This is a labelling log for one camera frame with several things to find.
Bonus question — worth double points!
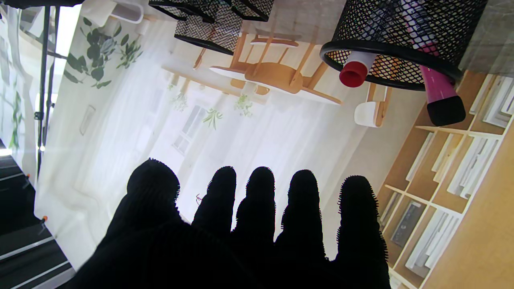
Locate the black mesh pen cup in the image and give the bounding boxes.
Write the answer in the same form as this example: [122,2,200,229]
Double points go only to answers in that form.
[320,0,488,91]

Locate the black mesh desk tray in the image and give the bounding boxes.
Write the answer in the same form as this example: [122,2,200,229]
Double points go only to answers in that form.
[149,0,275,56]

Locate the black light stand pole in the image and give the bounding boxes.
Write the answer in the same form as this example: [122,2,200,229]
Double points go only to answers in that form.
[34,6,61,177]

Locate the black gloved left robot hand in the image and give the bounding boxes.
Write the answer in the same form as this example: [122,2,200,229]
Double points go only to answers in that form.
[68,158,392,289]

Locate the red marker with white label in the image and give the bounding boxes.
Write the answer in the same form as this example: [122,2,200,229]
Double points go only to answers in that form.
[339,8,392,88]

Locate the pink marker with black cap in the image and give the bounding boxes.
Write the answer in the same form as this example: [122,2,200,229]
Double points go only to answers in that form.
[402,0,466,127]

